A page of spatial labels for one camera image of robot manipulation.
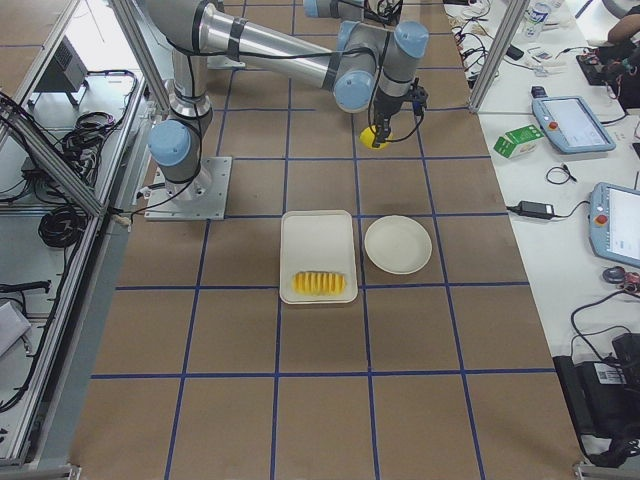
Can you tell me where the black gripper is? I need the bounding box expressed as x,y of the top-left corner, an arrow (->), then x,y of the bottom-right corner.
369,83 -> 428,149

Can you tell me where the yellow lemon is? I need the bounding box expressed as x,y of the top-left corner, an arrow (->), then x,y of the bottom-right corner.
359,126 -> 391,150

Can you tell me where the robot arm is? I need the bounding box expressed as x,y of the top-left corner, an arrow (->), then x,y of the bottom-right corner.
147,1 -> 429,202
303,0 -> 380,21

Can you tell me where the white round plate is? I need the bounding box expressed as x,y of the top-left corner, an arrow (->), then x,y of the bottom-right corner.
364,215 -> 433,275

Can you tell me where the green white carton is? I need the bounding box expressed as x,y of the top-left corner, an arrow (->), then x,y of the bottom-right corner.
493,124 -> 544,159

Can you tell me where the white rectangular tray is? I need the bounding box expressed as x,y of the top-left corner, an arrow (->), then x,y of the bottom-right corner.
280,210 -> 358,305

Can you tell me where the black power adapter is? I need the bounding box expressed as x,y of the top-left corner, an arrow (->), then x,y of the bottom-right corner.
518,200 -> 555,220

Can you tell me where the blue teach pendant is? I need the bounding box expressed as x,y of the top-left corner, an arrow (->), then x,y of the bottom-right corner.
588,182 -> 640,268
531,96 -> 616,154

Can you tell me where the plastic water bottle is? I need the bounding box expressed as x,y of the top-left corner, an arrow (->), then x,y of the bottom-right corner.
522,1 -> 551,42

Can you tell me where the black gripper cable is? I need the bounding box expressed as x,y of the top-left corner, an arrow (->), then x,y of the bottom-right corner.
387,77 -> 429,144

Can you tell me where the aluminium frame post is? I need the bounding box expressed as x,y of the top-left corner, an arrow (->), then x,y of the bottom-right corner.
469,0 -> 528,113

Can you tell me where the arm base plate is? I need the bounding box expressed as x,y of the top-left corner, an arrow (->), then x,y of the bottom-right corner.
143,156 -> 232,221

